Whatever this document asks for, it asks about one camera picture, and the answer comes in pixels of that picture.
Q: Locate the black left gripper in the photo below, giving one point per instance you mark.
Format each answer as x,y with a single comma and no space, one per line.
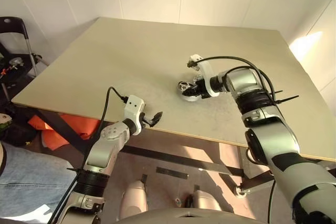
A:
146,121

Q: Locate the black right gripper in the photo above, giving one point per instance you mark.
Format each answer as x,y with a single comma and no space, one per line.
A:
201,87

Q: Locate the silver spoked rotor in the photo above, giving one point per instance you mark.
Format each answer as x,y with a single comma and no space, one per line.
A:
183,86

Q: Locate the silver motor housing with lid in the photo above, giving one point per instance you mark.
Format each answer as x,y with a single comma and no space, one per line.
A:
190,98

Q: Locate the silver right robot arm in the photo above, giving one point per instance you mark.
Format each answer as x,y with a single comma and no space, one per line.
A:
273,134

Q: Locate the orange cloth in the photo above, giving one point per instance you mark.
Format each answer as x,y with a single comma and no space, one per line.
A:
78,127

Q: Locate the silver rounded robot foot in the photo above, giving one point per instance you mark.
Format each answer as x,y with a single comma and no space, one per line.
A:
207,200
134,197

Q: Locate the small grey floor object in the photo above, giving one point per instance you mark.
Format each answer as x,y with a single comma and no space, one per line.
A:
178,202

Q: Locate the black zip tie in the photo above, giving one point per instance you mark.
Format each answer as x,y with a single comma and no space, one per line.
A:
288,98

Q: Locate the grey robot torso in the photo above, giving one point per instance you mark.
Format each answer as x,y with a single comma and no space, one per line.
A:
183,216

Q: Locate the grey caster wheel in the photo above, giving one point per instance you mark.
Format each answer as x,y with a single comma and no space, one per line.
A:
241,191

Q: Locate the black bag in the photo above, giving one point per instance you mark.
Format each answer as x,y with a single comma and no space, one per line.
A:
21,134

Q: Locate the person's blue jeans leg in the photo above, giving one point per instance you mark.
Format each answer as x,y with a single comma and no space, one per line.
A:
26,176

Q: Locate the clear object on chair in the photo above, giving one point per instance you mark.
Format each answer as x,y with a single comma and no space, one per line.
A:
15,64

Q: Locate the black folding chair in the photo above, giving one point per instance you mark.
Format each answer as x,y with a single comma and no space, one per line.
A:
13,23

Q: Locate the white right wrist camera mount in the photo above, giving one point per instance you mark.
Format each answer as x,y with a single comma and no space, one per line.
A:
207,72

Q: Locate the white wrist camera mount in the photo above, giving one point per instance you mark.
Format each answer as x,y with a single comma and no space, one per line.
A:
207,72
134,104

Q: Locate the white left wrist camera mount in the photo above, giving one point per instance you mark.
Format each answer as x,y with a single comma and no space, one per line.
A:
134,104

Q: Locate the black metal table frame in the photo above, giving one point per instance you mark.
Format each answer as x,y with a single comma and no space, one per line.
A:
65,132

